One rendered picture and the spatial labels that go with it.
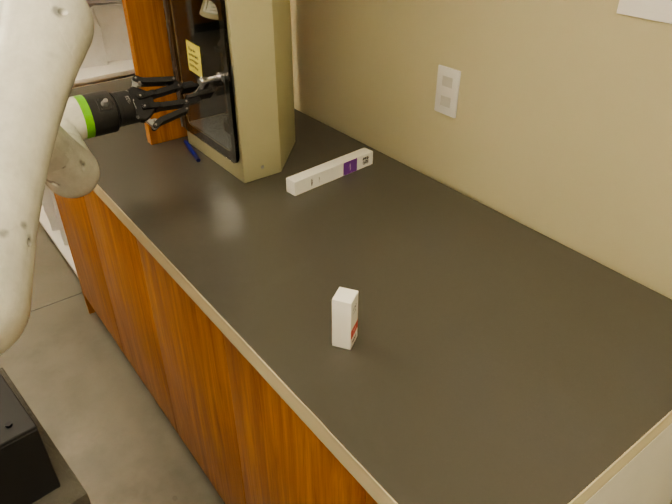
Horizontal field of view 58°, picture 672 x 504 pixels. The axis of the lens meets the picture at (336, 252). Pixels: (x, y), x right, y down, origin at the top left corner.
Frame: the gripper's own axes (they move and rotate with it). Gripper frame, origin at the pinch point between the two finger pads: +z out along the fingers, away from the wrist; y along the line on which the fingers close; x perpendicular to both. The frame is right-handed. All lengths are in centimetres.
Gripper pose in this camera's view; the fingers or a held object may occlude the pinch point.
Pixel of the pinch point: (196, 91)
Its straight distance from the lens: 153.0
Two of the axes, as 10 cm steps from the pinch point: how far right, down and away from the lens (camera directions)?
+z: 7.9, -3.4, 5.1
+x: -4.5, 2.3, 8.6
